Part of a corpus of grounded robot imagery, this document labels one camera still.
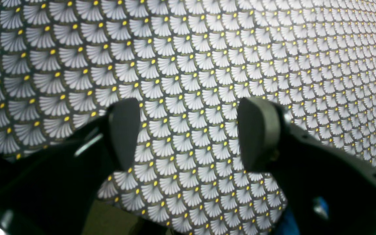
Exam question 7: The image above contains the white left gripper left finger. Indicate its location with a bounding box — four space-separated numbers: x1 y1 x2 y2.
0 98 141 235

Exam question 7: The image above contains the blue long-sleeve T-shirt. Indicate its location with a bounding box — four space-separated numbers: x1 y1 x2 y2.
270 206 301 235

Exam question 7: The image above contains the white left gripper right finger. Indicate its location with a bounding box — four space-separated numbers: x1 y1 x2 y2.
237 98 376 235

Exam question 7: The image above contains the fan-patterned table cloth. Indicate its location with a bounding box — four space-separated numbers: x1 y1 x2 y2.
0 0 376 235

